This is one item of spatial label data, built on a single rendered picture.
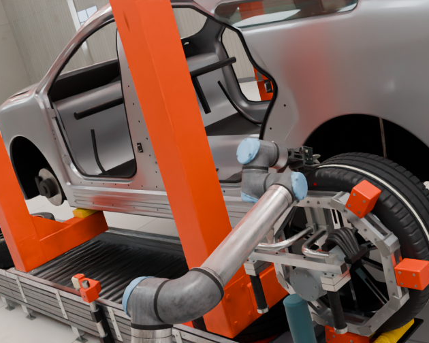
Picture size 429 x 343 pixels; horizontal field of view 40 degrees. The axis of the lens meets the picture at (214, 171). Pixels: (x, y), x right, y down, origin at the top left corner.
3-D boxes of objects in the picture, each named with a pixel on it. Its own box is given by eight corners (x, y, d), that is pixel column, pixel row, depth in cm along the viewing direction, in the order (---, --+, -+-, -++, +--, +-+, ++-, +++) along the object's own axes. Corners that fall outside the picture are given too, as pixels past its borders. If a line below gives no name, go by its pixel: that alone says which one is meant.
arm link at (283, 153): (263, 170, 206) (261, 143, 209) (273, 171, 209) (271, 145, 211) (280, 164, 199) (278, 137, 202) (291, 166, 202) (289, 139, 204)
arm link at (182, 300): (184, 303, 142) (304, 162, 187) (148, 299, 150) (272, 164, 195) (201, 339, 146) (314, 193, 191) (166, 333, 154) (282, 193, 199)
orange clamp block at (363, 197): (372, 209, 198) (382, 190, 192) (360, 219, 193) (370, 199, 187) (355, 198, 201) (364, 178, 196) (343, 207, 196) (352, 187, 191)
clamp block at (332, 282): (351, 278, 188) (348, 264, 187) (336, 292, 182) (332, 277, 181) (338, 276, 192) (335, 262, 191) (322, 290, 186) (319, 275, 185)
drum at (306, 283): (357, 277, 213) (350, 242, 209) (324, 307, 199) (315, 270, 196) (325, 271, 223) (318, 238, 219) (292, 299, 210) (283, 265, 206)
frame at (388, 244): (418, 337, 203) (390, 193, 189) (409, 348, 199) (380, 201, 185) (295, 308, 243) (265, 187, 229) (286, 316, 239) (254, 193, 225)
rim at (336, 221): (402, 309, 236) (457, 221, 204) (373, 340, 221) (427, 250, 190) (306, 235, 259) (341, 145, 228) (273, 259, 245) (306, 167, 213)
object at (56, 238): (109, 229, 428) (94, 185, 419) (47, 262, 395) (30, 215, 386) (97, 227, 440) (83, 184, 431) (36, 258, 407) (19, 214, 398)
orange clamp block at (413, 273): (408, 275, 198) (433, 280, 191) (396, 286, 193) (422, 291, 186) (404, 256, 196) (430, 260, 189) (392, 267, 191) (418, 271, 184)
